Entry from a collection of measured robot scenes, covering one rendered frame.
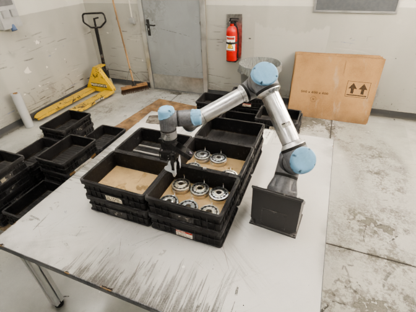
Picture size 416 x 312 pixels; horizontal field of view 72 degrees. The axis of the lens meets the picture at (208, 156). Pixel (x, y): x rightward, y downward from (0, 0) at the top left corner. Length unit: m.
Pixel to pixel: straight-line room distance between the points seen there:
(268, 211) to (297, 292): 0.37
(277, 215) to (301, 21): 3.12
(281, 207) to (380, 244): 1.36
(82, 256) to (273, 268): 0.91
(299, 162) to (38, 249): 1.34
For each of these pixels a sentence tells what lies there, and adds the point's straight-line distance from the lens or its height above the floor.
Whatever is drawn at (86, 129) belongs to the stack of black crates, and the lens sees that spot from 3.19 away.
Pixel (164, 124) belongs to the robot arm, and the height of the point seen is 1.26.
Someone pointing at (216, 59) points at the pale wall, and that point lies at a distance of 4.58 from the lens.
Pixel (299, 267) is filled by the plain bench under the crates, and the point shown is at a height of 0.70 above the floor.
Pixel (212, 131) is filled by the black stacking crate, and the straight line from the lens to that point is 2.09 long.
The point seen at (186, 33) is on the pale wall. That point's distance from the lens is 4.65.
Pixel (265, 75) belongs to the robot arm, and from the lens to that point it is 1.34.
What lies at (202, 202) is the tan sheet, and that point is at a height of 0.83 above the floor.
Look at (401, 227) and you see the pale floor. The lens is 2.88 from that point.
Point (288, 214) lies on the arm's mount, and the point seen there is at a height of 0.84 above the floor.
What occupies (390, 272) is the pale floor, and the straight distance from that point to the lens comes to 2.53.
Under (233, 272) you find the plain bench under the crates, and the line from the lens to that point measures 1.40.
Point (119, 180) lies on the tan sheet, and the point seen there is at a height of 0.83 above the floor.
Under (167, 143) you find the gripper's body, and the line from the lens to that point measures 1.39.
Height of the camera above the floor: 1.87
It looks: 35 degrees down
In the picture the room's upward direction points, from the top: 3 degrees counter-clockwise
